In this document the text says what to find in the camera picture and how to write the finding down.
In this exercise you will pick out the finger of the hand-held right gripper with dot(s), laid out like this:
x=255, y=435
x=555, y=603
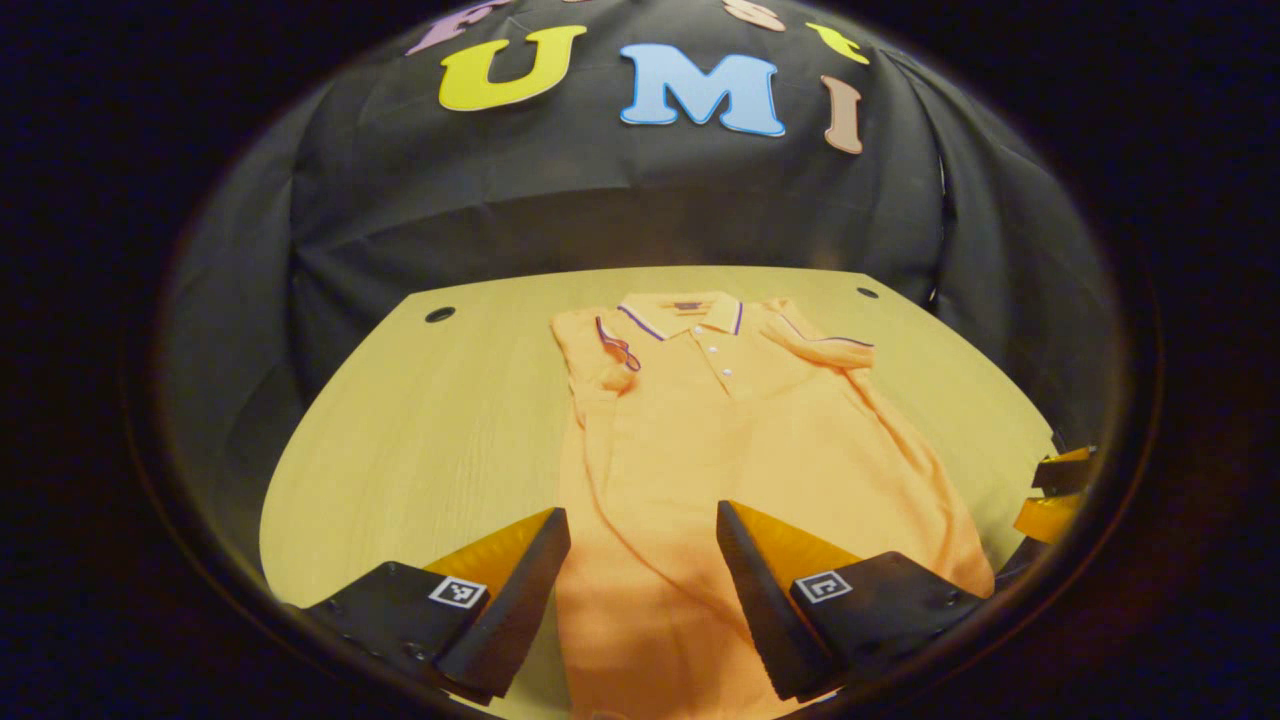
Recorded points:
x=1045, y=518
x=1065, y=472

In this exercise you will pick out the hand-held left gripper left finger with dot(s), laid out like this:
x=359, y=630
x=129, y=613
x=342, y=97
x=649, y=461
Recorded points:
x=515, y=610

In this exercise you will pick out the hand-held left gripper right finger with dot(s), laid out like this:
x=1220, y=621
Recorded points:
x=765, y=610

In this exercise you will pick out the orange polo T-shirt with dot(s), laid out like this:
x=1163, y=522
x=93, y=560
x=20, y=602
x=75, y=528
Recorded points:
x=760, y=440

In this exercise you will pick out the black backdrop cloth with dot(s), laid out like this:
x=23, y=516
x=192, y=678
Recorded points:
x=600, y=200

